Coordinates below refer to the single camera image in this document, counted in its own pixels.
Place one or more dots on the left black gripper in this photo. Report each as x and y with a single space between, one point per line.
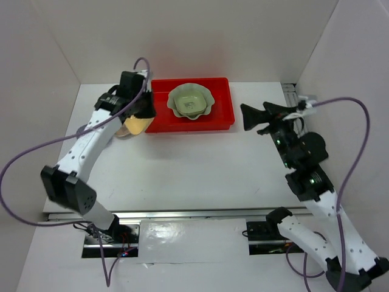
150 112

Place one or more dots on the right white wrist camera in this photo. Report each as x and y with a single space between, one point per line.
305 107

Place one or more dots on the yellow square plate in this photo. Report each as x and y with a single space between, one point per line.
135 126

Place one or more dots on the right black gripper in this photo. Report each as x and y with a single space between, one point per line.
251 116

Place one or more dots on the purple square plate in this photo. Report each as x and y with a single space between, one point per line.
81 129

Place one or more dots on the aluminium rail right side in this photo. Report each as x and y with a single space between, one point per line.
290 94

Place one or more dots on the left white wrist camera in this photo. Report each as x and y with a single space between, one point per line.
145 73

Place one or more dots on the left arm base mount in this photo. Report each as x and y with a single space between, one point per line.
124 245

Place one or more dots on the brown square plate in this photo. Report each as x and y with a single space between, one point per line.
123 133

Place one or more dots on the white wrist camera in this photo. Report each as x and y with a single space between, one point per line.
145 73
305 107

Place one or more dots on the red plastic bin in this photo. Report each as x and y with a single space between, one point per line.
220 118

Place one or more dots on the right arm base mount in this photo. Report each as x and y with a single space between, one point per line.
263 241

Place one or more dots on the aluminium rail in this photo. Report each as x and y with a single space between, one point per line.
290 94
184 214

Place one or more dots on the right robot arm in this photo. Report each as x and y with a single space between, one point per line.
347 261

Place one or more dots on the green square plate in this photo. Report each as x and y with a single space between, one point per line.
190 103

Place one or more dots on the large green scalloped bowl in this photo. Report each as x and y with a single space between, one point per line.
188 87

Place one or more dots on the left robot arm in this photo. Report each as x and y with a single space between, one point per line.
128 104

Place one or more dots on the aluminium rail front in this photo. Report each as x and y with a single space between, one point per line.
184 214

